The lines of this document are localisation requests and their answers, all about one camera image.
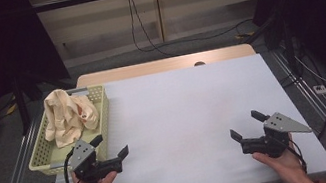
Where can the light wooden table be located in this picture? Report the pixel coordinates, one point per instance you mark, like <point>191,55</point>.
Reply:
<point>146,68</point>

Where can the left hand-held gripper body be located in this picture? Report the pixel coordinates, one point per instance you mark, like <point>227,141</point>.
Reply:
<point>81,155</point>

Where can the white table mat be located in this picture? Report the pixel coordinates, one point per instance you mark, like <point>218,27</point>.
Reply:
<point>172,120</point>

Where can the black metal stand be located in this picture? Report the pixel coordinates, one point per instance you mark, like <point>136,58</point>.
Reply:
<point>22,109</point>
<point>289,49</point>

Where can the yellow floor tape piece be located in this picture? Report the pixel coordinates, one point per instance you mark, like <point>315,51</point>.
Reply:
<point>11,109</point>
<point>244,35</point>

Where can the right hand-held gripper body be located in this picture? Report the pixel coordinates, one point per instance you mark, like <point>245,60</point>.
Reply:
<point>278,123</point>

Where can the person's right hand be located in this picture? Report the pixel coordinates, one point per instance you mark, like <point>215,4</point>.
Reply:
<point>287,164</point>

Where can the cream cloth garment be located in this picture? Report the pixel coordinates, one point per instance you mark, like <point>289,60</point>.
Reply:
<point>64,119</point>

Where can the pale yellow plastic basket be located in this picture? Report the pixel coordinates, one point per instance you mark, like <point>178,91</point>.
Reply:
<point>51,156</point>

